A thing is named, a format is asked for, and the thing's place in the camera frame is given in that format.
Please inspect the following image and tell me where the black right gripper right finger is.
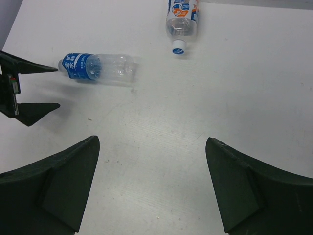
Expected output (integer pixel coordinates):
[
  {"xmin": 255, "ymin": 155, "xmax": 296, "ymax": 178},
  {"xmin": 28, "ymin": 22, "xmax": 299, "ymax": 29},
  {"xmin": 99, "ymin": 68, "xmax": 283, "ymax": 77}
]
[{"xmin": 205, "ymin": 138, "xmax": 313, "ymax": 235}]

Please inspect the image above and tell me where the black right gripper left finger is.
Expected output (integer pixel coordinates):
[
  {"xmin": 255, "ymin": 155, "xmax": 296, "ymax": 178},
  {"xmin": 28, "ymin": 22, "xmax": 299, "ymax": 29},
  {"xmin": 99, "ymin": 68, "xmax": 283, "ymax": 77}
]
[{"xmin": 0, "ymin": 136, "xmax": 100, "ymax": 235}]

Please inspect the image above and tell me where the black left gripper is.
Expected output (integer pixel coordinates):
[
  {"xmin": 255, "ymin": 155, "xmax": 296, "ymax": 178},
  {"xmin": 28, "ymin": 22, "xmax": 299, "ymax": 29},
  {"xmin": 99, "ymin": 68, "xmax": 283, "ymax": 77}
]
[{"xmin": 0, "ymin": 50, "xmax": 60, "ymax": 127}]

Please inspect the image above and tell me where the blue label water bottle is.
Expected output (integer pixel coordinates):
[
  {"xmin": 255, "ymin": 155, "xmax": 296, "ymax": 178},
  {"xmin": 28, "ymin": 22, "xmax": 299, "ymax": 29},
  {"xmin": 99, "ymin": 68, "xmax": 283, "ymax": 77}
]
[{"xmin": 58, "ymin": 52, "xmax": 136, "ymax": 83}]

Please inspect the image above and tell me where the blue white orange label bottle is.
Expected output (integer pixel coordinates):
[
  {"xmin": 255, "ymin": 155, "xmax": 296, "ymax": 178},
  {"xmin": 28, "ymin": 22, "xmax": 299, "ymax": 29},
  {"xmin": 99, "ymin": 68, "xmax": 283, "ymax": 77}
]
[{"xmin": 166, "ymin": 0, "xmax": 199, "ymax": 55}]

